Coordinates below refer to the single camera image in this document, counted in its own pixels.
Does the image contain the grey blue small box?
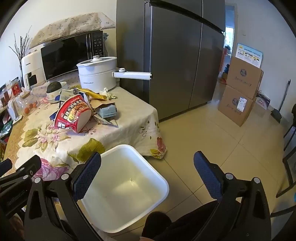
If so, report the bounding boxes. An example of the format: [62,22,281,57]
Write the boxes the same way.
[96,104,117,119]

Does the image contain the dark green squash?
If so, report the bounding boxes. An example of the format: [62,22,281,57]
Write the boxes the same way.
[47,82,62,94]

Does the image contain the beige floral cloth cover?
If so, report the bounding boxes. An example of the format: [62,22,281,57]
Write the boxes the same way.
[29,11,116,49]

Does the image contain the white electric pot with handle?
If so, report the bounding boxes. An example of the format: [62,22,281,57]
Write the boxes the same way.
[77,56,152,91]

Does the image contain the white air fryer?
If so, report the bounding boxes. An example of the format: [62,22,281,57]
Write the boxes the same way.
[21,47,47,90]

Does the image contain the brown paper envelope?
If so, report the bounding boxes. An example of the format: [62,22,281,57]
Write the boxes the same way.
[90,96,117,114]

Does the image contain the red instant noodle cup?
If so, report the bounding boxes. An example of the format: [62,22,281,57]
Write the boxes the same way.
[54,94,93,133]

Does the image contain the blue white printed box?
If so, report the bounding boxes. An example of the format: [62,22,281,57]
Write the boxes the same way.
[235,43,264,68]

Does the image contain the pale green packet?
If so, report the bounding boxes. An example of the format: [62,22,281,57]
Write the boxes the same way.
[59,89,80,103]

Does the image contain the white tissue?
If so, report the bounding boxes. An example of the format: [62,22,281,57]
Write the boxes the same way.
[99,87,117,99]

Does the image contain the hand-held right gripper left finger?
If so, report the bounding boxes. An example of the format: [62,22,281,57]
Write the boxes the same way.
[23,152,104,241]

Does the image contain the grey double door refrigerator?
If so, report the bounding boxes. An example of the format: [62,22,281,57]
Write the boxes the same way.
[116,0,226,122]

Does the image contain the red tin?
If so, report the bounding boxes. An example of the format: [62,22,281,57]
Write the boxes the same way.
[10,82,23,97]

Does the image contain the floral tablecloth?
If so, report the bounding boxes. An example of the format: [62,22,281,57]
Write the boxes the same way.
[0,70,167,188]

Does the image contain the cardboard box with white label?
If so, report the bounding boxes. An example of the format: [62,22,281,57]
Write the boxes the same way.
[218,85,257,127]

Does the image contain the clear plastic bag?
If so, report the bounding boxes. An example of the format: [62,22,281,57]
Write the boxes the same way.
[22,93,45,115]

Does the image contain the dustpan with long handle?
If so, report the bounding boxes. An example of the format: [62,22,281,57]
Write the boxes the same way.
[270,79,291,123]

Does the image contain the black metal chair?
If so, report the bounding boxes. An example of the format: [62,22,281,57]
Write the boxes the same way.
[270,126,296,218]

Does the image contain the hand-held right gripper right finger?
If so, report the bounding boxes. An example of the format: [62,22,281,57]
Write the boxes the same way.
[193,151,272,241]

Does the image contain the dried branches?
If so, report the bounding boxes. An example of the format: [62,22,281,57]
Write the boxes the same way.
[9,25,33,68]

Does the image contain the foil wrapper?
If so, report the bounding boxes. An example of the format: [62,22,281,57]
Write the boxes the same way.
[94,113,118,128]

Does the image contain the black microwave oven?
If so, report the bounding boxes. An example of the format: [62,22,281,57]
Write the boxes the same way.
[40,30,104,82]

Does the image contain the yellow orange snack wrapper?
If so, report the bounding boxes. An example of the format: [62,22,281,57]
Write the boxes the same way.
[76,88,108,101]

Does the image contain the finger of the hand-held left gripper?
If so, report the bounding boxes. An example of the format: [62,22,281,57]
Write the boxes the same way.
[0,159,13,172]
[0,155,42,186]

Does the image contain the colourful toys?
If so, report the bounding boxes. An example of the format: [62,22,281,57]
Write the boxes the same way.
[218,63,231,84]

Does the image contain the white plastic bin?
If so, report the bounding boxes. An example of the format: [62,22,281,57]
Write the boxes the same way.
[80,144,170,233]

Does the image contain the white printed bowl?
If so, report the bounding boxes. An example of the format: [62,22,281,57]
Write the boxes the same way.
[46,82,70,104]

